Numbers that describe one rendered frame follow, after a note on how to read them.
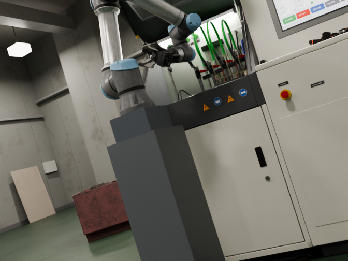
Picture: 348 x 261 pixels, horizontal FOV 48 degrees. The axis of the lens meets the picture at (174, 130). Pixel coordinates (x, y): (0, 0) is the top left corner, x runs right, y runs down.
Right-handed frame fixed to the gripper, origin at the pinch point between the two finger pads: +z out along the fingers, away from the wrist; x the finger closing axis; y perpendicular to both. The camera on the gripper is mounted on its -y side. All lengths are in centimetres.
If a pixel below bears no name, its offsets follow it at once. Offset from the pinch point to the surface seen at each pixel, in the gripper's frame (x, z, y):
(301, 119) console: 10, -50, 63
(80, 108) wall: 441, -587, -680
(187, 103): 24.2, -33.7, 9.3
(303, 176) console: 34, -46, 76
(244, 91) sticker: 8, -43, 33
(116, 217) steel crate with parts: 244, -155, -115
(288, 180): 39, -44, 71
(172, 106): 29.0, -30.9, 2.7
